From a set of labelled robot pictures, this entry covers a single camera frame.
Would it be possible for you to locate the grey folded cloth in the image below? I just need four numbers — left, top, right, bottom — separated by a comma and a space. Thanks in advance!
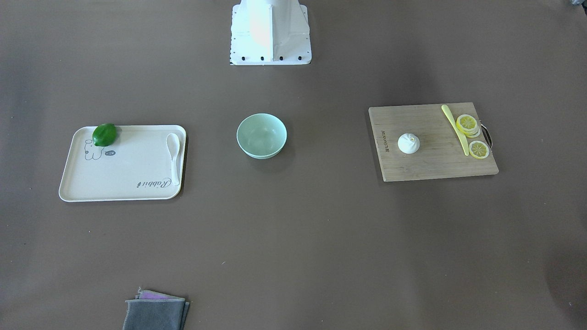
123, 288, 190, 330

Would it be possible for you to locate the light green bowl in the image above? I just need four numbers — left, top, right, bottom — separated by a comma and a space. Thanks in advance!
236, 113, 288, 160

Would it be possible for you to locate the green lime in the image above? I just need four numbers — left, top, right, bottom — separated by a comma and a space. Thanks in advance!
92, 123, 117, 147

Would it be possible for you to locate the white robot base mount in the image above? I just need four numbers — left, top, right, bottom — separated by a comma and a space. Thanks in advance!
229, 0, 312, 66

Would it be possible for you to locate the cream rectangular tray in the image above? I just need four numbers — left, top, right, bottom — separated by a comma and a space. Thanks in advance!
59, 125, 187, 202

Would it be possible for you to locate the white steamed bun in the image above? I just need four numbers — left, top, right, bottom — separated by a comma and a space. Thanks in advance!
398, 133, 420, 154

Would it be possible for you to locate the lower lemon slice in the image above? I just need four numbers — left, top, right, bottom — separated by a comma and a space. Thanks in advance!
468, 140, 491, 160

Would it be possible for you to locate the wooden cutting board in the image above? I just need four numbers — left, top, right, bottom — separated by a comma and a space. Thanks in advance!
368, 103, 499, 182

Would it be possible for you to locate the upper lemon slice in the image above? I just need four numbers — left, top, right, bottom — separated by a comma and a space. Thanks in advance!
455, 114, 481, 138

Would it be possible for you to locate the yellow plastic knife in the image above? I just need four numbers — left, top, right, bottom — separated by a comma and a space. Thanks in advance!
442, 104, 470, 156

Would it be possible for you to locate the white ceramic spoon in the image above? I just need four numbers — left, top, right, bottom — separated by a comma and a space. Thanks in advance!
166, 133, 181, 186

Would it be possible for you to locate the lemon slice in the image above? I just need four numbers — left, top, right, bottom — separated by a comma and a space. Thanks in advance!
455, 114, 481, 138
468, 140, 491, 160

